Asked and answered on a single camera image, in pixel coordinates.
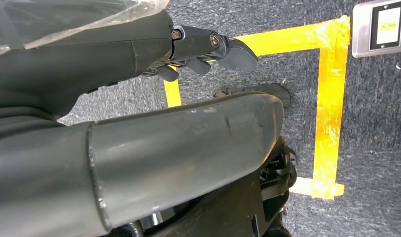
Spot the clear plastic film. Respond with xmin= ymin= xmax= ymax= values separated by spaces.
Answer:
xmin=0 ymin=0 xmax=171 ymax=60

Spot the yellow floor tape strip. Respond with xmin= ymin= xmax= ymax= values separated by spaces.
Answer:
xmin=163 ymin=65 xmax=182 ymax=109
xmin=289 ymin=176 xmax=345 ymax=201
xmin=207 ymin=15 xmax=351 ymax=63
xmin=312 ymin=47 xmax=351 ymax=198

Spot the black robot body frame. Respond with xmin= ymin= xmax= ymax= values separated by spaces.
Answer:
xmin=109 ymin=137 xmax=298 ymax=237

